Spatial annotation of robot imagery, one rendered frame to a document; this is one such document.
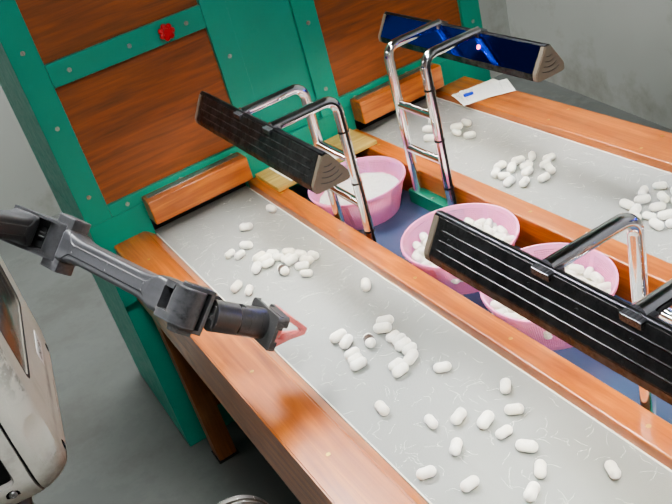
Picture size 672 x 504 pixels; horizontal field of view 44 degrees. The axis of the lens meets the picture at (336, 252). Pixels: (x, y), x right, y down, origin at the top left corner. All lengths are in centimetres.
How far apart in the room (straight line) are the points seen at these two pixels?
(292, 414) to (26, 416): 67
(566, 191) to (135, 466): 159
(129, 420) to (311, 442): 158
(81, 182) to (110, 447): 102
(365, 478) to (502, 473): 21
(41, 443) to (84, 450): 197
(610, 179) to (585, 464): 88
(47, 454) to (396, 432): 67
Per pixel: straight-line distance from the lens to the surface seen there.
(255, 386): 160
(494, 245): 117
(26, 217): 166
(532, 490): 130
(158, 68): 224
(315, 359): 165
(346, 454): 141
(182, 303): 139
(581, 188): 202
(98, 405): 310
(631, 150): 211
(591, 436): 139
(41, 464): 98
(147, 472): 274
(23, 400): 94
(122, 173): 227
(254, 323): 146
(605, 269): 173
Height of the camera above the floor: 174
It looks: 31 degrees down
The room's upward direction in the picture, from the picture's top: 16 degrees counter-clockwise
